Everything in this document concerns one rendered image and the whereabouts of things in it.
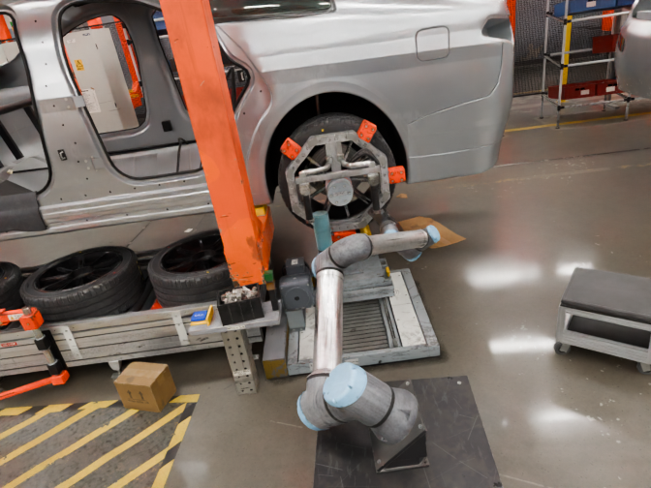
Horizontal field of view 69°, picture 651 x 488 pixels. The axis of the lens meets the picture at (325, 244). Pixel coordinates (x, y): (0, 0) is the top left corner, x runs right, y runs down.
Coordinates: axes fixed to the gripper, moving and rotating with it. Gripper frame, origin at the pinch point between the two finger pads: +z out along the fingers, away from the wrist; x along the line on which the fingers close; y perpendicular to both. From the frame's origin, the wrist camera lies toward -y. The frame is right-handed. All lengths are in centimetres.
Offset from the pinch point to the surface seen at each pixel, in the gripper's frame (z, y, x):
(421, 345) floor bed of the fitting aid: -52, 46, -32
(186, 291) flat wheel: -25, -64, -93
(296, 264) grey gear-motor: -11, -21, -51
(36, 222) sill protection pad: 7, -153, -125
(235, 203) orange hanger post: -44, -72, -26
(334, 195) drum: -21.5, -32.1, -2.0
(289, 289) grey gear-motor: -28, -21, -58
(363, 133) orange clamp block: -7.1, -36.8, 29.7
